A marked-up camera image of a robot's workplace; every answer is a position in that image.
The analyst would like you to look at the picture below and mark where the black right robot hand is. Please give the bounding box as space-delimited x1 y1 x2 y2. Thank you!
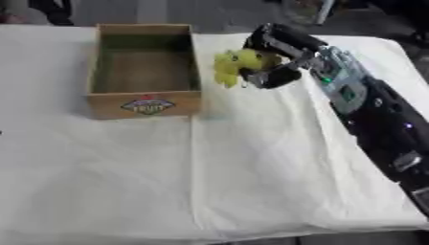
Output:
237 22 330 90

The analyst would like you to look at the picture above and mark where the yellow soft toy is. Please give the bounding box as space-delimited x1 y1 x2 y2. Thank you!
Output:
213 48 283 89

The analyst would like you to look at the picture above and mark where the tan cardboard box green inside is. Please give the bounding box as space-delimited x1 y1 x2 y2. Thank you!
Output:
85 23 203 121

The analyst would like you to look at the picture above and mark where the grey tripod leg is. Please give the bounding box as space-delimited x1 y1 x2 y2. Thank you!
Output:
313 0 339 26

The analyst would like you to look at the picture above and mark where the person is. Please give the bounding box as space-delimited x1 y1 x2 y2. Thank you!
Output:
0 0 76 27

